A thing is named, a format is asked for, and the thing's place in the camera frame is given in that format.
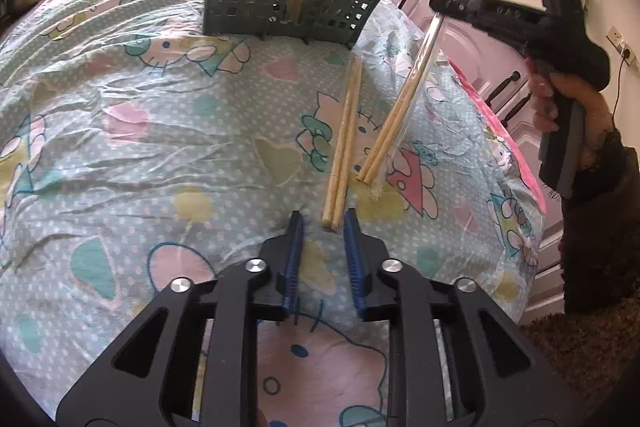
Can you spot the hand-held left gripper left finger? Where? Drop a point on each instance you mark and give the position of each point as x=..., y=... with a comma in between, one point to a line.
x=292, y=267

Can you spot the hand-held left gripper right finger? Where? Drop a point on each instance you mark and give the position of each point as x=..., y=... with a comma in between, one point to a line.
x=352, y=257

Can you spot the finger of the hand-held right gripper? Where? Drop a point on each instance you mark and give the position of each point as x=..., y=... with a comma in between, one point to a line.
x=485, y=14

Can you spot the clear plastic chopstick wrapper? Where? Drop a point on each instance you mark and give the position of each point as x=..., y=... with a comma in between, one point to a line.
x=431, y=36

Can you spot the plain wooden chopstick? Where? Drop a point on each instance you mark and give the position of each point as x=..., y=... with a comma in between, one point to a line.
x=390, y=122
x=350, y=147
x=398, y=127

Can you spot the person's right forearm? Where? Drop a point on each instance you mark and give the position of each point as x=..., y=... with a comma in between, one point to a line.
x=600, y=247

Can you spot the person's right hand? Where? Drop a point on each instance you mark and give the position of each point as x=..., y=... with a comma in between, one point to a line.
x=592, y=112

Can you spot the pink cloth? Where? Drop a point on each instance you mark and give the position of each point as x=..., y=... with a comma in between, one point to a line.
x=482, y=112

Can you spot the printed blanket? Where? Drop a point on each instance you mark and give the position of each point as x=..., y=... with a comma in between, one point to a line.
x=150, y=157

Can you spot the person's brown fuzzy clothing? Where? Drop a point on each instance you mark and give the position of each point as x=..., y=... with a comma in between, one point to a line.
x=585, y=357

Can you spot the wall socket with plug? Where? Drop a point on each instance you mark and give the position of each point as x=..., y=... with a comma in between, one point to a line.
x=620, y=39

